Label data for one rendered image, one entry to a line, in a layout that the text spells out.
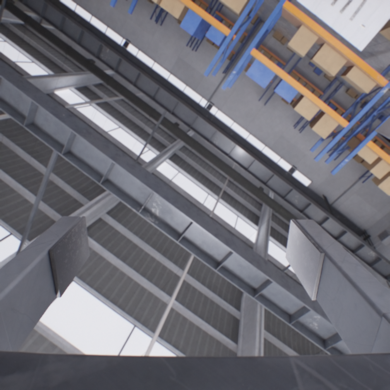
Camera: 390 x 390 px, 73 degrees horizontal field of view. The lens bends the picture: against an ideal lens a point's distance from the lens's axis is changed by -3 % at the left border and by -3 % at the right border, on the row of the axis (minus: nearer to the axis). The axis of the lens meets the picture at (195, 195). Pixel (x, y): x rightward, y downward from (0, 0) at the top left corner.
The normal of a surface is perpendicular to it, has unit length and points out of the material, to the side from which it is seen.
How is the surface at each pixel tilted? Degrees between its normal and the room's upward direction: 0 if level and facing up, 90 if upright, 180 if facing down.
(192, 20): 90
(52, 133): 90
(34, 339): 174
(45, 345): 174
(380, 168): 90
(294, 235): 58
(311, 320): 90
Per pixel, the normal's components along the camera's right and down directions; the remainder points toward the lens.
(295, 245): -1.00, -0.01
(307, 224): 0.02, -0.95
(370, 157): -0.27, 0.39
